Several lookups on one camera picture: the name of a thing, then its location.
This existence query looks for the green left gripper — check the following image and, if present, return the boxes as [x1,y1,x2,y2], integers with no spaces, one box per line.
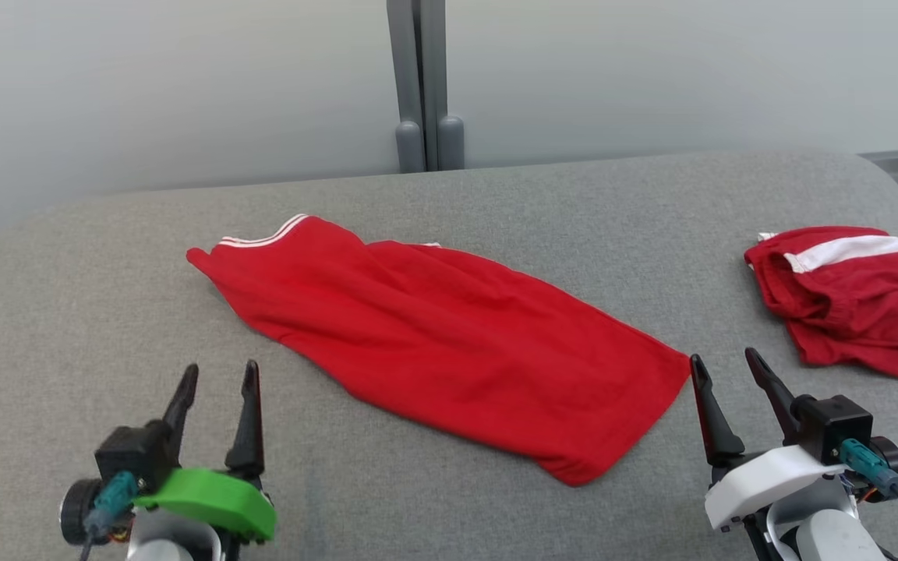
[132,359,278,543]

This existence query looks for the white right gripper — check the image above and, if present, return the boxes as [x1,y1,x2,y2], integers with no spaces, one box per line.
[688,348,847,534]

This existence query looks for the red white basketball jersey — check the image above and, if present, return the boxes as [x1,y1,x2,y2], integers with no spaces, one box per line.
[186,213,692,489]

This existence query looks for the red shorts with white stripe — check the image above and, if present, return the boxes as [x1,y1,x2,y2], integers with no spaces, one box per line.
[743,225,898,381]

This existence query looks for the grey fabric sofa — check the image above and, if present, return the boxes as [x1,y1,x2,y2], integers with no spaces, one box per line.
[0,146,898,561]

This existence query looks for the black cable with teal plug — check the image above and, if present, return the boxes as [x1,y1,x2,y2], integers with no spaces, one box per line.
[77,470,143,561]
[839,437,898,561]

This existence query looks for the grey partition post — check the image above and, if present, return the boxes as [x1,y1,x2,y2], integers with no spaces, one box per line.
[384,0,466,175]

